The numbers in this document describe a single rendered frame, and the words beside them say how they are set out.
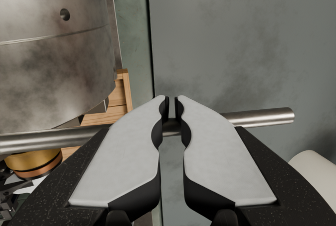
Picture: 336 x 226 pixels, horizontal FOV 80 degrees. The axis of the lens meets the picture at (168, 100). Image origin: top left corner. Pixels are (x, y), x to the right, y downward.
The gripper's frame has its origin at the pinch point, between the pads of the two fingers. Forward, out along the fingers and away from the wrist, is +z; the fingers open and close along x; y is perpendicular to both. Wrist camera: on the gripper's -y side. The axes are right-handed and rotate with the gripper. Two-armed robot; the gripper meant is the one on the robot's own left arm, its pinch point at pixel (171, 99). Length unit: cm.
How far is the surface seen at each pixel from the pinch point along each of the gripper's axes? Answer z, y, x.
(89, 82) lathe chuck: 9.9, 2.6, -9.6
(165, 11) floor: 132, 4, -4
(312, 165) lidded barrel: 147, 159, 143
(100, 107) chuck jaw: 15.6, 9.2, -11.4
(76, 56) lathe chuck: 9.0, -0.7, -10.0
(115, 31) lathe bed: 40.4, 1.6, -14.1
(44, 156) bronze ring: 12.7, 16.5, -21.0
